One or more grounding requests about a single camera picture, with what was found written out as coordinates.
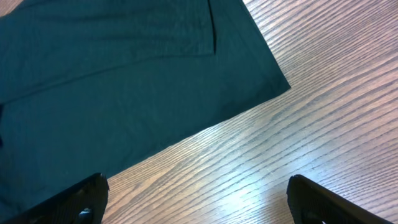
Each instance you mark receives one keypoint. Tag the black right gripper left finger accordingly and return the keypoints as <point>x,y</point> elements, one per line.
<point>82,203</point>

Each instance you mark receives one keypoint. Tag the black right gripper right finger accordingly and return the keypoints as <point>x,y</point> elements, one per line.
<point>311,203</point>

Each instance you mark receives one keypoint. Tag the black t-shirt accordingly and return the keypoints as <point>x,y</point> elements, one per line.
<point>93,86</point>

